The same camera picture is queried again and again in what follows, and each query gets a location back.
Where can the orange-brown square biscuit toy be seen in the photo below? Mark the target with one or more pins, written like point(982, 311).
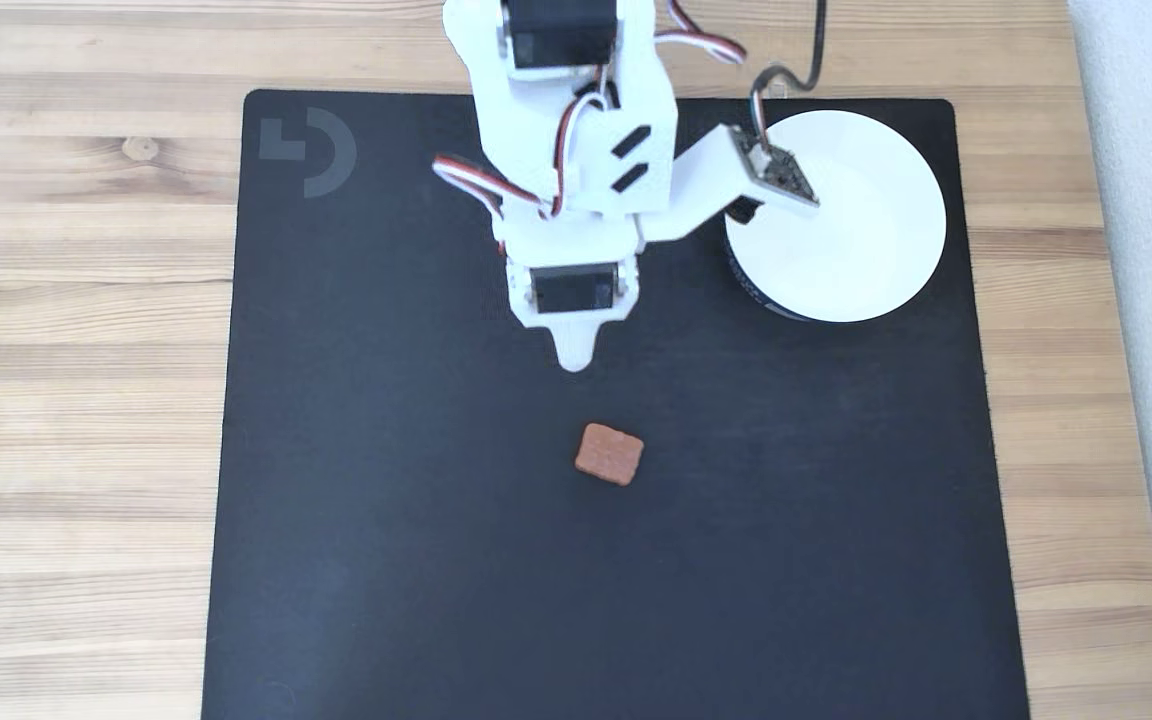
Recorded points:
point(609, 455)

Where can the black desk mat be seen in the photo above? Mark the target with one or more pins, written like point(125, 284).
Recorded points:
point(436, 550)

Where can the small clear plastic clip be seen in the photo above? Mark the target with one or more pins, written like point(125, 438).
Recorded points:
point(774, 90)

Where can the white round bowl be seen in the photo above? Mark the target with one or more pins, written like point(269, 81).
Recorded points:
point(866, 230)

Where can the camera board on white mount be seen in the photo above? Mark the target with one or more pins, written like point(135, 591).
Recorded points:
point(706, 180)

